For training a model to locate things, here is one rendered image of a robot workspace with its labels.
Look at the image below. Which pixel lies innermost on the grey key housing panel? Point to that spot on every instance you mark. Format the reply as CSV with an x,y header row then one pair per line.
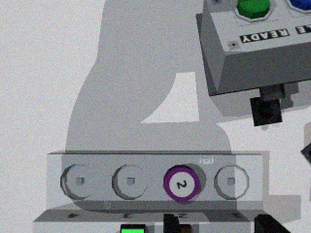
x,y
250,44

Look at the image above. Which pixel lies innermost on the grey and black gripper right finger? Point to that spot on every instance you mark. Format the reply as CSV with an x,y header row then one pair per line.
x,y
268,224

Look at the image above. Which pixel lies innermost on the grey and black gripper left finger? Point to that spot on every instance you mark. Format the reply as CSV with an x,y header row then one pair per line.
x,y
171,224

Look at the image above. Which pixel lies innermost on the grey cap tray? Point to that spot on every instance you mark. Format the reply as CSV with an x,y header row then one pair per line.
x,y
125,193

